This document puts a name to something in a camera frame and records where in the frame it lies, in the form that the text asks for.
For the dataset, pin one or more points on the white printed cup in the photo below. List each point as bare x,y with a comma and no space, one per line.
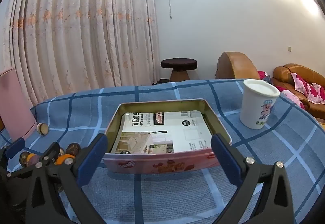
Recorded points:
256,107

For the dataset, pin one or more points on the pale floral curtain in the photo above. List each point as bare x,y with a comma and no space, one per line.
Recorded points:
88,36

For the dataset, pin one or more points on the brown leather armchair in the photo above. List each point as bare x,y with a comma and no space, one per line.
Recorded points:
236,66

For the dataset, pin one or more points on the small round wooden toy piece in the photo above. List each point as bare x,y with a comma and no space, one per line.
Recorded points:
42,128

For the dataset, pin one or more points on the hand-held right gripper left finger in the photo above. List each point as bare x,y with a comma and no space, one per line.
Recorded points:
92,155

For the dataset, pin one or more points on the pink metal tin box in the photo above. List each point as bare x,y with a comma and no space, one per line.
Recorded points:
162,165

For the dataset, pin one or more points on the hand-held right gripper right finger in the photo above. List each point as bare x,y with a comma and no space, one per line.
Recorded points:
226,160

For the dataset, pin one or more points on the dark round stool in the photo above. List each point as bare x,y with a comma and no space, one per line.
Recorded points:
179,64

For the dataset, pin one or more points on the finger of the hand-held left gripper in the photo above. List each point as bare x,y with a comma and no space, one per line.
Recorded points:
52,151
15,147

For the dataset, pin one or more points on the brown leather sofa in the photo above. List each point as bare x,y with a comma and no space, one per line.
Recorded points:
281,73

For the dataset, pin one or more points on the blue plaid bed sheet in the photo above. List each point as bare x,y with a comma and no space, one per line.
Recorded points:
165,92

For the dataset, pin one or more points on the dark brown round cake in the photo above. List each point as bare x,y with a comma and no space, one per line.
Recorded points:
73,148

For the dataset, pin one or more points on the pink cylindrical container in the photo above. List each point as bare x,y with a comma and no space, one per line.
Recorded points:
15,107

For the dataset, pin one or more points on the pink floral blanket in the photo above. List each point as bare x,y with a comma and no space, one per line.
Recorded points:
308,89

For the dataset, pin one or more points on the printed paper leaflet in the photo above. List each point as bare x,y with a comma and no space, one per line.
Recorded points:
165,132

